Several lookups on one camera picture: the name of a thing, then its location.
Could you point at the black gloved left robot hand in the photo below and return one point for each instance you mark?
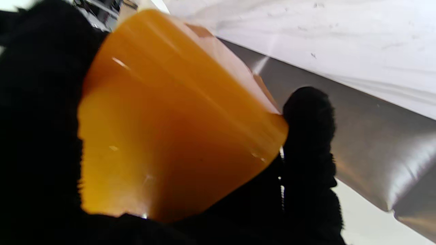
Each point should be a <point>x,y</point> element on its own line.
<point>37,136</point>

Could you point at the orange tissue box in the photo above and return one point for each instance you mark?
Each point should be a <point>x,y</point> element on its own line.
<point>170,129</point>

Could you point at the brown leather sofa back cushion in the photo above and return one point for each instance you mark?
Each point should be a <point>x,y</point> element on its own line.
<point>368,136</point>
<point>422,211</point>

